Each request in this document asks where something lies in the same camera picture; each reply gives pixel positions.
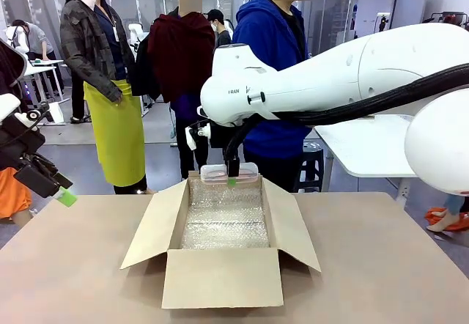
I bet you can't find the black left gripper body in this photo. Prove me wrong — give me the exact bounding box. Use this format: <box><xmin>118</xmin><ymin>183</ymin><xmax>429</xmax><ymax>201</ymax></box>
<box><xmin>0</xmin><ymin>113</ymin><xmax>47</xmax><ymax>173</ymax></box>

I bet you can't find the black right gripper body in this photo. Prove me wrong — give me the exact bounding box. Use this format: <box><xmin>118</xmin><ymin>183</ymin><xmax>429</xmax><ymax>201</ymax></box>
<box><xmin>209</xmin><ymin>118</ymin><xmax>237</xmax><ymax>156</ymax></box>

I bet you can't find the person in orange clothes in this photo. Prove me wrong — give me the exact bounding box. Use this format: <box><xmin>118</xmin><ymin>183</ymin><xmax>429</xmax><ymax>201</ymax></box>
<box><xmin>0</xmin><ymin>167</ymin><xmax>33</xmax><ymax>226</ymax></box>

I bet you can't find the bubble wrap lining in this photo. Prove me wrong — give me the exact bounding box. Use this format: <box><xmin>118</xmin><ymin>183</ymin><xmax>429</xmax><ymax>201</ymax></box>
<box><xmin>179</xmin><ymin>179</ymin><xmax>271</xmax><ymax>251</ymax></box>

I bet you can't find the person in yellow apron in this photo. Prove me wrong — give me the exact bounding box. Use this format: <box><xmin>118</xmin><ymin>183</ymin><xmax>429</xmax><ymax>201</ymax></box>
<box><xmin>59</xmin><ymin>0</ymin><xmax>147</xmax><ymax>196</ymax></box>

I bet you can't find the white background desk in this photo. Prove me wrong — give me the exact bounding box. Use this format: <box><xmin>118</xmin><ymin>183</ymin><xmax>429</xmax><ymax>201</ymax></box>
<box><xmin>21</xmin><ymin>58</ymin><xmax>70</xmax><ymax>105</ymax></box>

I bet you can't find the black plastic stool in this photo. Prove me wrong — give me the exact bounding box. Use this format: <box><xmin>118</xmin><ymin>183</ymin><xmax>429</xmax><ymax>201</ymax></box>
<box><xmin>292</xmin><ymin>139</ymin><xmax>325</xmax><ymax>193</ymax></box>

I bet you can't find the person in grey shirt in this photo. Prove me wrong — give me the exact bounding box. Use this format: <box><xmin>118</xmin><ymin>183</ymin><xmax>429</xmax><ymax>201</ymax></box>
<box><xmin>10</xmin><ymin>18</ymin><xmax>65</xmax><ymax>97</ymax></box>

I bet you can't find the person with face mask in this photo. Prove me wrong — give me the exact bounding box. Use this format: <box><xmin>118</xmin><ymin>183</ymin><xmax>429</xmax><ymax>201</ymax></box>
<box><xmin>207</xmin><ymin>8</ymin><xmax>234</xmax><ymax>50</ymax></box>

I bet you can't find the open cardboard box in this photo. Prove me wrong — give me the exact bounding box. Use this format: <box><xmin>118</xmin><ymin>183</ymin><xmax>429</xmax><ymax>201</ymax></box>
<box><xmin>119</xmin><ymin>172</ymin><xmax>322</xmax><ymax>309</ymax></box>

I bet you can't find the white table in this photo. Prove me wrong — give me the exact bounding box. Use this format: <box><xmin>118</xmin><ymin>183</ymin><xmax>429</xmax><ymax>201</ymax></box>
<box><xmin>314</xmin><ymin>114</ymin><xmax>421</xmax><ymax>193</ymax></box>

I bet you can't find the orange cloth bundle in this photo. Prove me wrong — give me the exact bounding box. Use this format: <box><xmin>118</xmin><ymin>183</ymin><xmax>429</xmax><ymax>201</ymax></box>
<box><xmin>424</xmin><ymin>206</ymin><xmax>469</xmax><ymax>234</ymax></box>

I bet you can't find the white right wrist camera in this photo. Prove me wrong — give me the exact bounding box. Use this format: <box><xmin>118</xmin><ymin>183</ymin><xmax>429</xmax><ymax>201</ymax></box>
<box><xmin>185</xmin><ymin>122</ymin><xmax>213</xmax><ymax>152</ymax></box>

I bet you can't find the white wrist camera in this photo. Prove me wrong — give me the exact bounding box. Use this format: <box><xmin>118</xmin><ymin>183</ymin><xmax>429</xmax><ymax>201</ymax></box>
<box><xmin>16</xmin><ymin>102</ymin><xmax>51</xmax><ymax>129</ymax></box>
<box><xmin>185</xmin><ymin>122</ymin><xmax>213</xmax><ymax>152</ymax></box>

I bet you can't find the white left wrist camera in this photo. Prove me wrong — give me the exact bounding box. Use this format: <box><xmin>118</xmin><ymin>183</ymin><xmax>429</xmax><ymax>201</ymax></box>
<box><xmin>16</xmin><ymin>102</ymin><xmax>51</xmax><ymax>129</ymax></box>

